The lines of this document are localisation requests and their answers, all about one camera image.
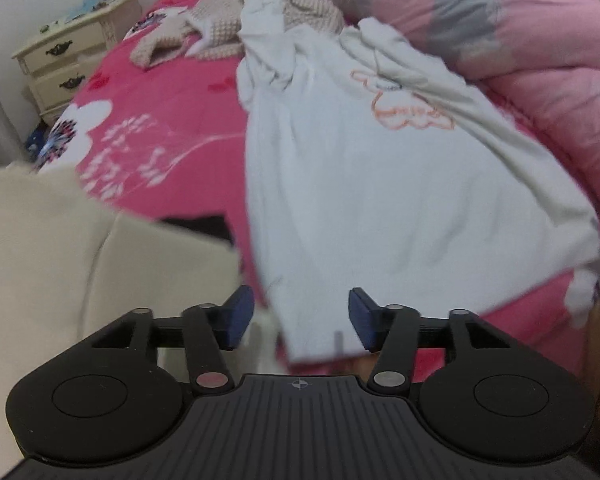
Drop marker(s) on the beige knit sweater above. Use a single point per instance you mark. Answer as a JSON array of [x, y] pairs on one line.
[[220, 25]]

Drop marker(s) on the pink grey quilt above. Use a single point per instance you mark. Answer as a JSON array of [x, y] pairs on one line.
[[530, 35]]

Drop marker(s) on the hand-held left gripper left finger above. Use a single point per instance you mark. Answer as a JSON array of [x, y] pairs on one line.
[[240, 316]]

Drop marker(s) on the cream folded garment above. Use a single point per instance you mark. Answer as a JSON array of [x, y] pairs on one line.
[[80, 260]]

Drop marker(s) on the white sweatshirt orange print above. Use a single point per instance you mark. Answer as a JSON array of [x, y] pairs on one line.
[[355, 185]]

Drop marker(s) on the pink floral bed sheet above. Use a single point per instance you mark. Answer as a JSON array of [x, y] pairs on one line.
[[180, 110]]

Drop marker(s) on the small blue object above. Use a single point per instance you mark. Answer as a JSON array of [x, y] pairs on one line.
[[87, 6]]

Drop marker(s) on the cream nightstand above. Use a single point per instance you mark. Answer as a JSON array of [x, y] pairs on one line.
[[65, 50]]

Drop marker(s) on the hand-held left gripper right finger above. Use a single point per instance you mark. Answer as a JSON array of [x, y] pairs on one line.
[[360, 316]]

